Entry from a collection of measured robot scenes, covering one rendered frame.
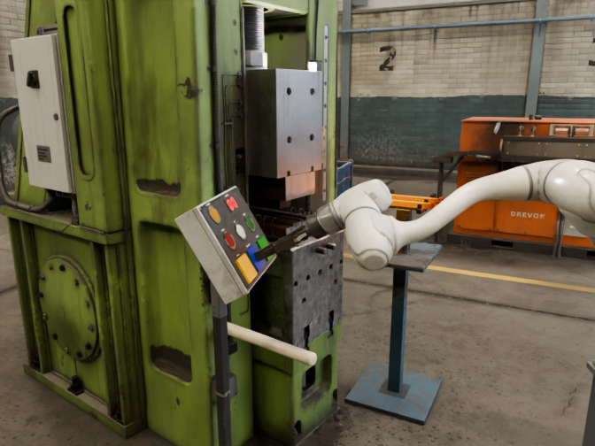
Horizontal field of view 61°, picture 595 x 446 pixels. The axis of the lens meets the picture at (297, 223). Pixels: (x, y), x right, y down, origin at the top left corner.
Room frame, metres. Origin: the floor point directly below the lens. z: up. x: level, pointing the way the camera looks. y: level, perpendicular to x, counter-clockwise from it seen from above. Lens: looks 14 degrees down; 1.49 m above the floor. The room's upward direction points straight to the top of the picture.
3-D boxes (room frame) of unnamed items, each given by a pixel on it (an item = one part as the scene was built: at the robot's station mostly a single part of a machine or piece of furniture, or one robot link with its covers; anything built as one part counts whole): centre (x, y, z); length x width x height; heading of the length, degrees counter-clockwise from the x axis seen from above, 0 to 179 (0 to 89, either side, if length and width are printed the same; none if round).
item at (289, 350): (1.67, 0.12, 0.62); 0.44 x 0.05 x 0.05; 53
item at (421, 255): (2.30, -0.50, 0.75); 0.40 x 0.30 x 0.02; 153
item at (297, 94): (2.16, 0.13, 1.39); 0.42 x 0.39 x 0.40; 53
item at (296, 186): (2.12, 0.15, 1.14); 0.42 x 0.20 x 0.10; 53
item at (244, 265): (1.38, 0.15, 1.01); 0.07 x 0.05 x 0.07; 168
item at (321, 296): (2.17, 0.13, 0.69); 0.56 x 0.38 x 0.45; 53
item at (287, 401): (2.17, 0.13, 0.23); 0.55 x 0.37 x 0.47; 53
